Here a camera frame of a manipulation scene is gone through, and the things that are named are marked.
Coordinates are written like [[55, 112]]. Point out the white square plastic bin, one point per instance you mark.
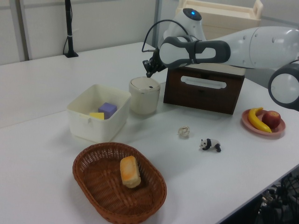
[[93, 130]]

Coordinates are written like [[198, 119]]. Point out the yellow toy banana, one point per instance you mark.
[[254, 120]]

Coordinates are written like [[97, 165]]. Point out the pink plate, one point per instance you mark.
[[278, 131]]

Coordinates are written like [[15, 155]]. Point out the yellow block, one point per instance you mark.
[[97, 115]]

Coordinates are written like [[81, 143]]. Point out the crumpled paper ball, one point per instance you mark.
[[183, 132]]

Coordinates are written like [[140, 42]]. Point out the toy bread slice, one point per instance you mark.
[[129, 171]]

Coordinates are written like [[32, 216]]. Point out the panda toy figure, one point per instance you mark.
[[211, 143]]

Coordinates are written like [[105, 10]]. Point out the small cream lidded trash can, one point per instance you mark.
[[143, 100]]

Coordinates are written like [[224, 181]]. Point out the black pole stand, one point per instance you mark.
[[69, 28]]

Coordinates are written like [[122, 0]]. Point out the brown wicker basket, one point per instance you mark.
[[105, 198]]

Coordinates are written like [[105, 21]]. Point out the dark wooden drawer box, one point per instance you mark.
[[203, 100]]

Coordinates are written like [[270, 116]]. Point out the purple cube block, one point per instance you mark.
[[107, 109]]

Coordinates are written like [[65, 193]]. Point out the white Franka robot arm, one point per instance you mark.
[[257, 46]]

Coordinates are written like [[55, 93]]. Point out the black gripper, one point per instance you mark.
[[157, 60]]

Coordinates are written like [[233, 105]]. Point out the red toy apple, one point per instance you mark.
[[272, 119]]

